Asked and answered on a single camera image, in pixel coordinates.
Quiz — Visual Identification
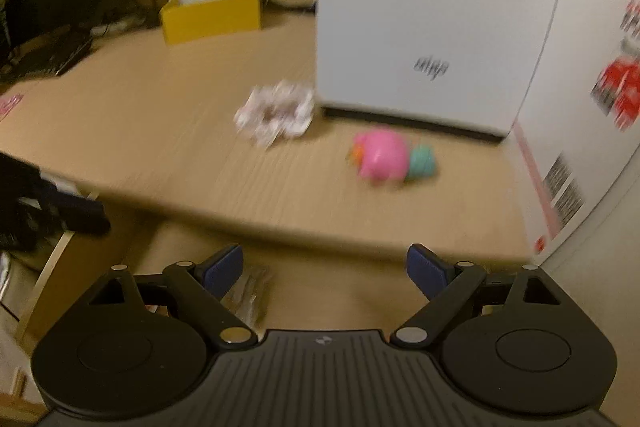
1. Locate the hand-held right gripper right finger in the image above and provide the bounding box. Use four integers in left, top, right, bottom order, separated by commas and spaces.
390, 243, 562, 351

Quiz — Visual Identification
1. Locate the large white cardboard box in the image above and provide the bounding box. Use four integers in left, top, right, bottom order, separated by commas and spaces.
315, 0, 640, 265

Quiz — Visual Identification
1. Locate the black keyboard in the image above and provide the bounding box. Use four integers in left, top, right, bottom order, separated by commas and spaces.
0, 31, 95, 82

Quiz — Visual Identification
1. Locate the pink patterned packet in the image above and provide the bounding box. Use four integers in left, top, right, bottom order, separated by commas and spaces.
0, 94, 26, 120

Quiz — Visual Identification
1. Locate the pink and green plush toy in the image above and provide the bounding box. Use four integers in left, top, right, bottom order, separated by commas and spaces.
349, 129, 439, 186

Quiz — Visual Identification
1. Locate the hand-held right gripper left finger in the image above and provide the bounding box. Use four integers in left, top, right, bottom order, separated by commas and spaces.
89, 244, 257, 349

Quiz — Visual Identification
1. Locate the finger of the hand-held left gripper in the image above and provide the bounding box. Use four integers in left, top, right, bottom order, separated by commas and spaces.
44, 187, 112, 238

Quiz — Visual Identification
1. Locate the clear foil snack packet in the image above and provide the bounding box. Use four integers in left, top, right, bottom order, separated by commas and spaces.
222, 264, 275, 324

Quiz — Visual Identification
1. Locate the crumpled white pink wrapper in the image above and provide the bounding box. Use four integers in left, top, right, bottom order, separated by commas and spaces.
234, 80, 316, 148

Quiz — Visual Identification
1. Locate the white power strip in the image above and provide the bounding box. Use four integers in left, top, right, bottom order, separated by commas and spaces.
90, 14, 147, 36

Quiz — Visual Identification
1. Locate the wooden drawer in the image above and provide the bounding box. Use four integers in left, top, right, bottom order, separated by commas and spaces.
15, 192, 543, 348

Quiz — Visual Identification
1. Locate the yellow paper bag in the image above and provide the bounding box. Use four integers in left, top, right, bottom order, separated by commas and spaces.
159, 0, 263, 46

